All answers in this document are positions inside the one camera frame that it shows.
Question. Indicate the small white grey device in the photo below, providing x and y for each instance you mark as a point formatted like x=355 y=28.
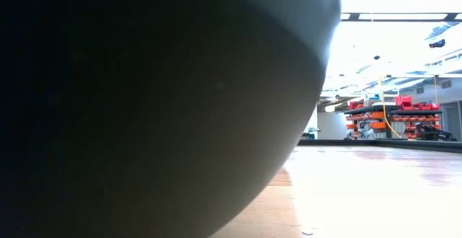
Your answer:
x=311 y=133

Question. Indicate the black aluminium table frame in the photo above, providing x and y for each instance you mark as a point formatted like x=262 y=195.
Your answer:
x=397 y=144

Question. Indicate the black overhead beam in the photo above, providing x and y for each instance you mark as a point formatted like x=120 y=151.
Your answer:
x=353 y=16

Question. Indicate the black hanging camera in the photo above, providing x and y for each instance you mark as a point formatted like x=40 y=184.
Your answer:
x=437 y=43

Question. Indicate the black bowl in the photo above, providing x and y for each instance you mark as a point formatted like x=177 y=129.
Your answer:
x=144 y=104

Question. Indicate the shelf with orange bins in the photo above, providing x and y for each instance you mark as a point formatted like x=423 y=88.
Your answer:
x=379 y=125

